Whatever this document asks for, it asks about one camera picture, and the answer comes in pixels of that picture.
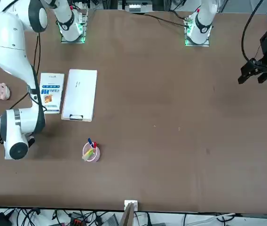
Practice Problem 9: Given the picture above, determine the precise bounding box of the pink plush pig toy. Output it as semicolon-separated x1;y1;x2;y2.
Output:
0;80;11;101

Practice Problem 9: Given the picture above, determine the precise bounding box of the white blue book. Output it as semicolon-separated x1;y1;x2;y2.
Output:
39;72;65;115

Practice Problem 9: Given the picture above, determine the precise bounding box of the white clipboard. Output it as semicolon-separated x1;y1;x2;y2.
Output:
61;69;98;122

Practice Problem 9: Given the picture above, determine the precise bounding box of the black power adapter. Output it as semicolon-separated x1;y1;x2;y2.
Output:
0;210;13;226

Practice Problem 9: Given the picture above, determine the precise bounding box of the pink translucent pen cup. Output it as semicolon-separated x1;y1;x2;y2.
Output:
82;142;101;162

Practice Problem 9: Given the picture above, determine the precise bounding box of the white power strip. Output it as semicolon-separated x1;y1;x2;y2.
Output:
125;3;153;14

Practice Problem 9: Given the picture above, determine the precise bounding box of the grey device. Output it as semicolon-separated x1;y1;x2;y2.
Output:
105;214;119;226

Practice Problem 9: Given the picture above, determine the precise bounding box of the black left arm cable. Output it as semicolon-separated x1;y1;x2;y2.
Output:
241;0;265;64

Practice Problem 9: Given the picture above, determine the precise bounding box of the black table cable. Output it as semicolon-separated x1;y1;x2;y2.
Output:
133;10;189;28

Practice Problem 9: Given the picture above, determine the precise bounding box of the white post bracket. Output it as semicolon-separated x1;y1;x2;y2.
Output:
124;200;139;210

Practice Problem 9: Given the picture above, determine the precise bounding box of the aluminium post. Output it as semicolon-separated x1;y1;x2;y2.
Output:
119;202;135;226

